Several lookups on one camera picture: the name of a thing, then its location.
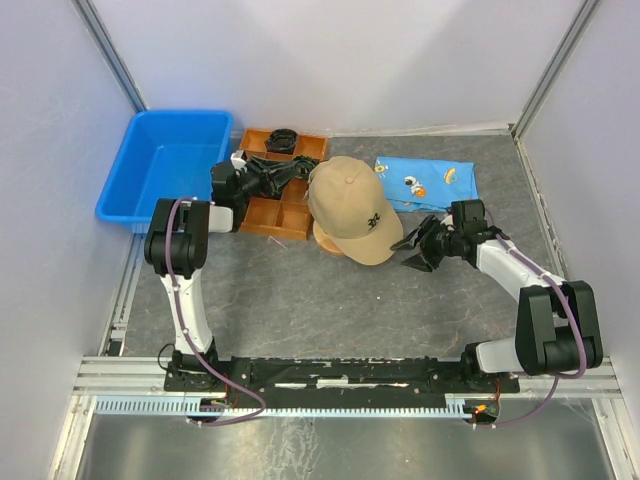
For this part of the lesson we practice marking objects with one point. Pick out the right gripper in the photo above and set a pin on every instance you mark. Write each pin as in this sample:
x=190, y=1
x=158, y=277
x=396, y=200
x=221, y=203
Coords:
x=425, y=260

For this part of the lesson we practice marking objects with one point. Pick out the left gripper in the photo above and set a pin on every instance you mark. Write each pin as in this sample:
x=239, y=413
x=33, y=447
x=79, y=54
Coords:
x=273, y=175

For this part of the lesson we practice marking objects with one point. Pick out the blue astronaut print cloth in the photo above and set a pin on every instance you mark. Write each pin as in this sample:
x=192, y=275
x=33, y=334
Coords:
x=412, y=184

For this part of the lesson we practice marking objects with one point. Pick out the beige cap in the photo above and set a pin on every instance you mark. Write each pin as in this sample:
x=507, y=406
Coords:
x=347, y=202

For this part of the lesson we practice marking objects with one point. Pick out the wooden hat stand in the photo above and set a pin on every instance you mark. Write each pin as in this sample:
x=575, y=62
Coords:
x=324, y=241

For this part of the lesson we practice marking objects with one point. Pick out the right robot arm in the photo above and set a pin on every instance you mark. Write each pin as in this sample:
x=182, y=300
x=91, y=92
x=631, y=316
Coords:
x=557, y=327

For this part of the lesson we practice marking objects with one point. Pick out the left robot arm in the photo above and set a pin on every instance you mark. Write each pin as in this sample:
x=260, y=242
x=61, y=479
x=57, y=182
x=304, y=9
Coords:
x=176, y=244

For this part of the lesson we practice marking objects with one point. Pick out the rolled green black belt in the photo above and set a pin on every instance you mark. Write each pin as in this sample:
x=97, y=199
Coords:
x=304, y=165

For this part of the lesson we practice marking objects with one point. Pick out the rolled black belt top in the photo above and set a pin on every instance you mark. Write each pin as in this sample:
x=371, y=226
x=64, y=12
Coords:
x=282, y=141

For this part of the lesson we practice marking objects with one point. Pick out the wooden compartment tray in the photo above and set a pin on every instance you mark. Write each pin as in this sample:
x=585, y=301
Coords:
x=288, y=216

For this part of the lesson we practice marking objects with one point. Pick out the blue plastic bin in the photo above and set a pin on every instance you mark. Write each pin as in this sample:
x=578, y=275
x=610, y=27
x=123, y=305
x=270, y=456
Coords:
x=163, y=154

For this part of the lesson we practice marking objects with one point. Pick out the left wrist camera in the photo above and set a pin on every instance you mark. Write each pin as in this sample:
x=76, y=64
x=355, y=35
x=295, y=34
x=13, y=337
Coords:
x=239, y=160

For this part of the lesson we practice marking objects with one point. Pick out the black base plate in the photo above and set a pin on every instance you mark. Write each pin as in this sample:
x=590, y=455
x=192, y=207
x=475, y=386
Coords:
x=324, y=383

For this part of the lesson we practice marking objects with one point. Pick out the blue cable duct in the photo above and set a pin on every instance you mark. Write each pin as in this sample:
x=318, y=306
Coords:
x=196, y=407

